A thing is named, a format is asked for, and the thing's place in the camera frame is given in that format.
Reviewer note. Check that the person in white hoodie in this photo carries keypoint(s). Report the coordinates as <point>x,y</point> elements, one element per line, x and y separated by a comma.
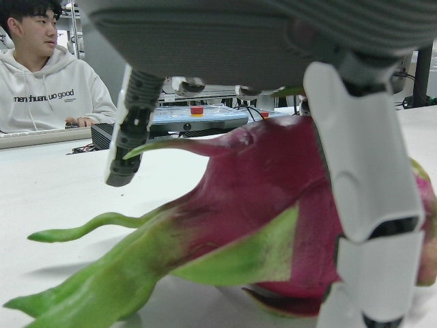
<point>44,89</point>

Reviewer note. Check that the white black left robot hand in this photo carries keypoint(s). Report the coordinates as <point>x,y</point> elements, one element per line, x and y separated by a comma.
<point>239,37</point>

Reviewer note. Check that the teach pendant with red button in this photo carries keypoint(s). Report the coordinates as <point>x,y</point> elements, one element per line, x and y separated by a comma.
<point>208,118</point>

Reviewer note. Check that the black monitor pole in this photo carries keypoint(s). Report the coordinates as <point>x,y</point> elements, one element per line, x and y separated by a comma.
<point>422,78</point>

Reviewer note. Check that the red dragon fruit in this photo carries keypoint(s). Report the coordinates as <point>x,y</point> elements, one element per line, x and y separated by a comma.
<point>256,177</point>

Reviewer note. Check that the black ribbed computer box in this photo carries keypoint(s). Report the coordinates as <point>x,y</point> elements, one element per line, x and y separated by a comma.
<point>101,136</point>

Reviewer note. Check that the black computer mouse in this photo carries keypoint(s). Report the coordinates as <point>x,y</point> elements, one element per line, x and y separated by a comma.
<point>71,125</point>

